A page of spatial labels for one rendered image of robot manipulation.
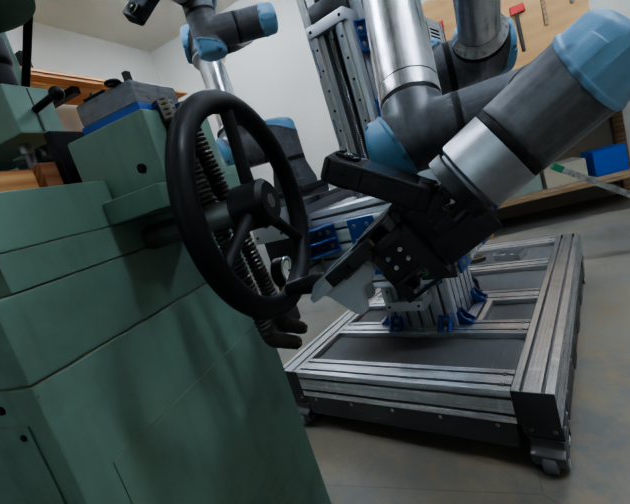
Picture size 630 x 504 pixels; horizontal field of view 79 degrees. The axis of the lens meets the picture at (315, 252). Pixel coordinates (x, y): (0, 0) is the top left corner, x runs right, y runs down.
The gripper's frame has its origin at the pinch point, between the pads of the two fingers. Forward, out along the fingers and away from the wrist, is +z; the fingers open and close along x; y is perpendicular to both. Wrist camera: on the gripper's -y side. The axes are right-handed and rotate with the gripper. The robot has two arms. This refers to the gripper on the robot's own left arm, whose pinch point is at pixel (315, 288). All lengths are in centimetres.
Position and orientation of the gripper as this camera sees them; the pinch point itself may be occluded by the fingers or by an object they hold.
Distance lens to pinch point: 45.5
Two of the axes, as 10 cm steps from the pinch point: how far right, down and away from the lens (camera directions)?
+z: -6.3, 6.3, 4.6
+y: 7.1, 7.1, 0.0
